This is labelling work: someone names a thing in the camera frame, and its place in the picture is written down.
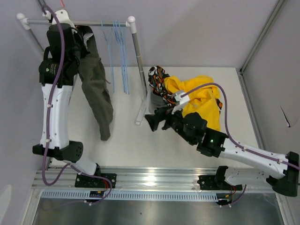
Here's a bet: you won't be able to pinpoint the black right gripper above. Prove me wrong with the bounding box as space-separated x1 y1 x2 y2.
144 104 195 145

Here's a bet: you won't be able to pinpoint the blue hanger of yellow shorts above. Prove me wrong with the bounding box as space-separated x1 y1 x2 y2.
101 21 115 93

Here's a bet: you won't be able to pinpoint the olive green shorts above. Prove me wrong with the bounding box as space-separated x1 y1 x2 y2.
78 25 113 141

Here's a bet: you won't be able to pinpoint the blue hanger of patterned shorts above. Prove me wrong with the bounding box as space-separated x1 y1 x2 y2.
113 20 126 94

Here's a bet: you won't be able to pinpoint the blue hanger of grey shorts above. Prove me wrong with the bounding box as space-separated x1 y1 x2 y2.
114 21 129 94

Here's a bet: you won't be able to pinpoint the orange black patterned shorts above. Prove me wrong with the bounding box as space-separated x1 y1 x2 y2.
148 65 223 111

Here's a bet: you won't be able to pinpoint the yellow shorts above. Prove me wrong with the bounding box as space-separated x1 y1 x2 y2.
164 75 223 131

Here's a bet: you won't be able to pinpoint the grey shorts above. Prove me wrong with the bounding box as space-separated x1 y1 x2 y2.
150 92 168 111

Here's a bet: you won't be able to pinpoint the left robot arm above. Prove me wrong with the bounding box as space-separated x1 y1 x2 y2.
32 23 102 188

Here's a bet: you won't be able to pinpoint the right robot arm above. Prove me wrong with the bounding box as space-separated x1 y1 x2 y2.
145 108 300 197

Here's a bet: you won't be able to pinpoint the white plastic basket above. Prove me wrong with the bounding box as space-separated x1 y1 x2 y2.
147 90 165 114

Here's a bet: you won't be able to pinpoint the metal clothes rack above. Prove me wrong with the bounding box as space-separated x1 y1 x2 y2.
16 13 148 126

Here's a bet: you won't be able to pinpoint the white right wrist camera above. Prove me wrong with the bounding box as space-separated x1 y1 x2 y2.
172 90 190 114

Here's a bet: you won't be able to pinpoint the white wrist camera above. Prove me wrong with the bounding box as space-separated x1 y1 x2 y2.
172 90 190 114
42 8 75 30

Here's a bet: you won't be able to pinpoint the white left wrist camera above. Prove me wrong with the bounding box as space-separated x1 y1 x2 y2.
42 8 75 30

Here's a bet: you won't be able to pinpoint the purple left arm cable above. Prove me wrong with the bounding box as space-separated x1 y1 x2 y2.
41 5 113 207

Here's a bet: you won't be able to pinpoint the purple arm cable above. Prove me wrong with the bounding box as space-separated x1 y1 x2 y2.
178 82 300 208
41 5 113 207

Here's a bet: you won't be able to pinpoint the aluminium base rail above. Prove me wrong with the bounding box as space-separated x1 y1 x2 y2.
31 166 273 193

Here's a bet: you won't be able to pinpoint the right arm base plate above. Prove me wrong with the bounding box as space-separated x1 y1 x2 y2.
197 175 243 191

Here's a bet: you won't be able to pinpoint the white slotted cable duct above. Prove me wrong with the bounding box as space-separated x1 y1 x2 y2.
41 190 218 202

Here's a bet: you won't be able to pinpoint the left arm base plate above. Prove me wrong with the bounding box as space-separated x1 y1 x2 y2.
75 173 117 188

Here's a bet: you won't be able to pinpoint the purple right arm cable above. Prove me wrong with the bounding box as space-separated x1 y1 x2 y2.
178 82 300 208

